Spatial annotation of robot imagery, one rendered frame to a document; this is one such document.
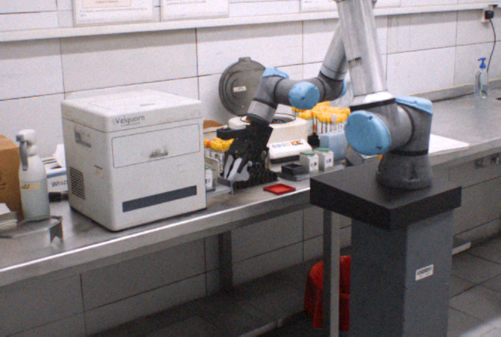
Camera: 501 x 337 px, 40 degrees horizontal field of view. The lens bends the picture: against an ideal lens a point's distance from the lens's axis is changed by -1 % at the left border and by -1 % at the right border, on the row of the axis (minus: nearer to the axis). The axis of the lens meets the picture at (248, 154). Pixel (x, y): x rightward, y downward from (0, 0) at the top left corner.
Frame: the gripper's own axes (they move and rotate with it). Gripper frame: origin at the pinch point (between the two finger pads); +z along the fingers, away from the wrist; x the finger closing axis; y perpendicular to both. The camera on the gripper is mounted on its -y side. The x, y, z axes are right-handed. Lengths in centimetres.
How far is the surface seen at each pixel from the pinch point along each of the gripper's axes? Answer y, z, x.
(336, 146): 43, -26, 6
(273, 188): 15.8, -3.9, -1.9
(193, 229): -11.1, 15.0, -8.5
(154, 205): -22.4, 12.9, -4.5
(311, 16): 53, -77, 56
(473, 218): 222, -39, 60
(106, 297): 17, 53, 60
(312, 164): 30.7, -16.0, 1.7
